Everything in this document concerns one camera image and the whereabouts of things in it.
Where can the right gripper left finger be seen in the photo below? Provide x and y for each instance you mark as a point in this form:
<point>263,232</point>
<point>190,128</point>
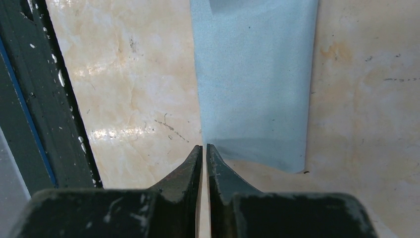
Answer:
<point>168,209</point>

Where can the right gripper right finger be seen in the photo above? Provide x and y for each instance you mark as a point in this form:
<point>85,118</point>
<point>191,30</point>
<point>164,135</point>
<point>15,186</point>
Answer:
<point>239,210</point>

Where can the light blue cleaning cloth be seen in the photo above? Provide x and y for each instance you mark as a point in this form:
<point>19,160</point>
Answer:
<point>253,62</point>

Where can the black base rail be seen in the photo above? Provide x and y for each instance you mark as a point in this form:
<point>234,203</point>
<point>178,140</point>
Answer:
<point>57,153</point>

